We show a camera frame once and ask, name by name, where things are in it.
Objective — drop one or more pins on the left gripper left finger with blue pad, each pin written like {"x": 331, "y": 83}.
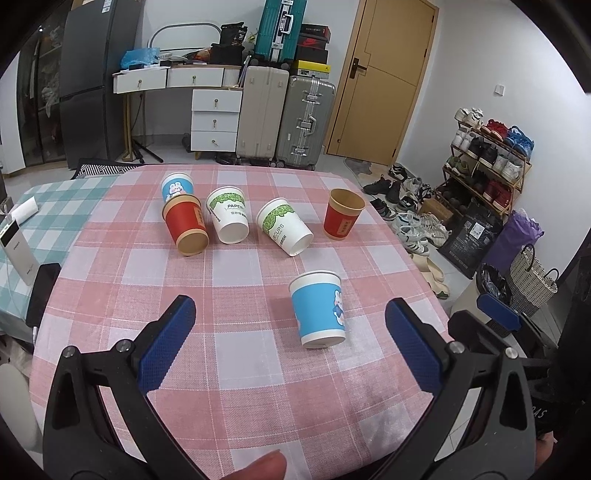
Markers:
{"x": 99, "y": 423}

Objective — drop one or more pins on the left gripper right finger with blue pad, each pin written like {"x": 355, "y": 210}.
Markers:
{"x": 499, "y": 442}

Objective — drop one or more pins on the blue bunny paper cup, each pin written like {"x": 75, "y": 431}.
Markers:
{"x": 318, "y": 308}

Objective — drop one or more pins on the upright red paper cup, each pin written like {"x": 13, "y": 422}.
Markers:
{"x": 344, "y": 208}

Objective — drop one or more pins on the lying red paper cup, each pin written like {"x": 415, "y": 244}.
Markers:
{"x": 183, "y": 217}

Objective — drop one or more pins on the white green cup right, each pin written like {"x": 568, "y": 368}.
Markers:
{"x": 281, "y": 223}

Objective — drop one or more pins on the white green cup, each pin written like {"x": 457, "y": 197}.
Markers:
{"x": 227, "y": 207}
{"x": 281, "y": 223}

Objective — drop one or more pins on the lying blue cup behind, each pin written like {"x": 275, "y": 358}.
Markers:
{"x": 176, "y": 184}

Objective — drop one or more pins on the white green cup left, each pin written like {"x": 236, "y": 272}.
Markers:
{"x": 227, "y": 207}

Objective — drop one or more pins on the person's left hand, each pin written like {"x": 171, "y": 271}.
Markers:
{"x": 272, "y": 466}

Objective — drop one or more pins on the woven basket bag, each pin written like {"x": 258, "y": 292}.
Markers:
{"x": 531, "y": 285}

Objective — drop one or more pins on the beige slippers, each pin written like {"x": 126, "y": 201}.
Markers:
{"x": 434, "y": 276}

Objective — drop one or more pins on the black paper bag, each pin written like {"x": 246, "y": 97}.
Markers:
{"x": 472, "y": 238}

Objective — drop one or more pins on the purple bag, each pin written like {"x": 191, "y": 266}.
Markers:
{"x": 519, "y": 231}

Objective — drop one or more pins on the white sneakers on floor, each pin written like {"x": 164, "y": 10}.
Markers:
{"x": 418, "y": 232}

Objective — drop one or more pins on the pink checked tablecloth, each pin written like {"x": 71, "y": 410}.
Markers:
{"x": 242, "y": 384}

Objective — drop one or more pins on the black phone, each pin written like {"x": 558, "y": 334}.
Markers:
{"x": 42, "y": 288}

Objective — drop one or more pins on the shoe rack with shoes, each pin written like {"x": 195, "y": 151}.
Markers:
{"x": 488, "y": 165}

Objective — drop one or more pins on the white power bank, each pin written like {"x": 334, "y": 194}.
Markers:
{"x": 19, "y": 252}

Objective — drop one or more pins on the teal checked tablecloth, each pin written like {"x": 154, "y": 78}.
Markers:
{"x": 64, "y": 208}

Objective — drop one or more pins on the white tissue roll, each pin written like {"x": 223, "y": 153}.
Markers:
{"x": 24, "y": 211}

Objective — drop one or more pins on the silver grey suitcase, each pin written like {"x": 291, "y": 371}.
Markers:
{"x": 306, "y": 114}

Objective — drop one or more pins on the wooden door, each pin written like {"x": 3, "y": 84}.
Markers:
{"x": 381, "y": 79}

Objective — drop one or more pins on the stacked shoe boxes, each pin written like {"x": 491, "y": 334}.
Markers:
{"x": 311, "y": 55}

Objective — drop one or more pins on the beige suitcase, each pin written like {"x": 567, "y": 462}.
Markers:
{"x": 263, "y": 95}

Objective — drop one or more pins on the white drawer desk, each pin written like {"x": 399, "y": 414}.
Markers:
{"x": 216, "y": 100}

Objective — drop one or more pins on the teal suitcase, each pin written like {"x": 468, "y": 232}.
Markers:
{"x": 279, "y": 28}

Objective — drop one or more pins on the blue plastic bag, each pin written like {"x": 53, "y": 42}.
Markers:
{"x": 140, "y": 58}

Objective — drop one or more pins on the black refrigerator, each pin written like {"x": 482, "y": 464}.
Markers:
{"x": 97, "y": 35}

